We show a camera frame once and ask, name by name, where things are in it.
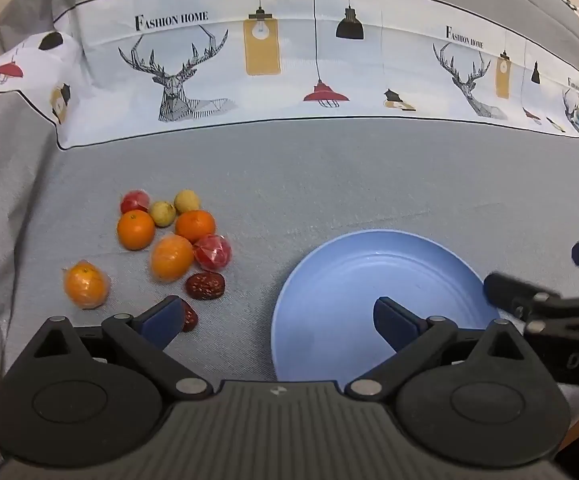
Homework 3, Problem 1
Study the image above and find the small yellow fruit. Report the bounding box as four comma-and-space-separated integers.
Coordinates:
174, 189, 201, 214
150, 201, 177, 228

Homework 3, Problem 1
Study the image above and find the bare orange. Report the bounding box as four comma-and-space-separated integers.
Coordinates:
175, 210, 217, 244
117, 210, 156, 251

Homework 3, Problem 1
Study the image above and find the small wrapped red fruit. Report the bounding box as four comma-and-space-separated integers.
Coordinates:
120, 190, 150, 214

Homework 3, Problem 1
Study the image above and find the deer print duvet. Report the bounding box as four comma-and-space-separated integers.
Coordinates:
0, 0, 579, 153

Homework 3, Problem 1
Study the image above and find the blue plate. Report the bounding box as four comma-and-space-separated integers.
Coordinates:
271, 230, 501, 383

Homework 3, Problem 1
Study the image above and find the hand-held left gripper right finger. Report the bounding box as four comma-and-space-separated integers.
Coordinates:
344, 296, 555, 402

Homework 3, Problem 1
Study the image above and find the plastic orange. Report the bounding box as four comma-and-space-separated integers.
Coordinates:
62, 260, 110, 310
150, 234, 195, 282

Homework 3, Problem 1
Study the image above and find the lamp print pillow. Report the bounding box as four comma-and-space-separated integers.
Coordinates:
0, 30, 88, 151

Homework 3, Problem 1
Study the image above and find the large red apple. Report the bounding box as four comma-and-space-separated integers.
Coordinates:
193, 234, 233, 272

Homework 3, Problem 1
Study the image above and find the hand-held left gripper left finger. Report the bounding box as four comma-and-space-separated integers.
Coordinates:
7, 296, 213, 401

